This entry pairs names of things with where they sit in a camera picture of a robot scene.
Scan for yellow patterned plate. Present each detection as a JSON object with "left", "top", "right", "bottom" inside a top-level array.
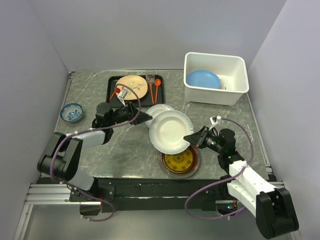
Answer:
[{"left": 162, "top": 148, "right": 195, "bottom": 174}]

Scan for beige bird-pattern plate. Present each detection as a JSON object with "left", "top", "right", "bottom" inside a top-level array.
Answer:
[{"left": 116, "top": 75, "right": 148, "bottom": 99}]

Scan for red-black lacquer plate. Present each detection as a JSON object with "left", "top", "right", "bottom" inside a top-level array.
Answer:
[{"left": 160, "top": 145, "right": 199, "bottom": 175}]

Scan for clear glass plate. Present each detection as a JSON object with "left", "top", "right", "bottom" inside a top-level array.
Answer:
[{"left": 157, "top": 147, "right": 201, "bottom": 179}]

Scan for white scalloped plate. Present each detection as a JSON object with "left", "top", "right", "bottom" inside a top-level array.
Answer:
[
  {"left": 145, "top": 104, "right": 174, "bottom": 128},
  {"left": 149, "top": 110, "right": 194, "bottom": 155}
]

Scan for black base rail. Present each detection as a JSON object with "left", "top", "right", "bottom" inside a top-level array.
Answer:
[{"left": 69, "top": 176, "right": 248, "bottom": 213}]

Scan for blue white porcelain bowl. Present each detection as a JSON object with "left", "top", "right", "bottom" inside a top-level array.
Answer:
[{"left": 60, "top": 103, "right": 84, "bottom": 123}]

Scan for orange plastic spoon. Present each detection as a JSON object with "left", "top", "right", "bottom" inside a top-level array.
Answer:
[{"left": 154, "top": 78, "right": 162, "bottom": 100}]

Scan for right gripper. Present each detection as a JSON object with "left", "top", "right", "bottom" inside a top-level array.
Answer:
[{"left": 184, "top": 125, "right": 224, "bottom": 155}]

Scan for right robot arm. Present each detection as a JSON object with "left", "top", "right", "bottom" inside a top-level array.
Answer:
[{"left": 184, "top": 126, "right": 299, "bottom": 240}]

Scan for light blue plate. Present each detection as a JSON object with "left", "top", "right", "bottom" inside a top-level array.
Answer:
[{"left": 186, "top": 69, "right": 221, "bottom": 89}]

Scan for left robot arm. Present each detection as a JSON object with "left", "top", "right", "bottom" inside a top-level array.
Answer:
[{"left": 37, "top": 101, "right": 153, "bottom": 201}]

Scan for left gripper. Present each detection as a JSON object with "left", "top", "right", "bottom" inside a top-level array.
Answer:
[{"left": 108, "top": 101, "right": 153, "bottom": 127}]

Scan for black serving tray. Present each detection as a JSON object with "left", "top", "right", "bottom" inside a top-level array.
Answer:
[{"left": 106, "top": 74, "right": 165, "bottom": 108}]

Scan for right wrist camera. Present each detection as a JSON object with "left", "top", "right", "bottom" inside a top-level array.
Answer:
[{"left": 209, "top": 115, "right": 222, "bottom": 130}]

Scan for clear drinking glass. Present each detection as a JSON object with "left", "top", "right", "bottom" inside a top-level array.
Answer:
[{"left": 145, "top": 69, "right": 156, "bottom": 84}]

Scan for white plastic bin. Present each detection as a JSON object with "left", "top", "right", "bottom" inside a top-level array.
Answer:
[{"left": 183, "top": 52, "right": 250, "bottom": 106}]

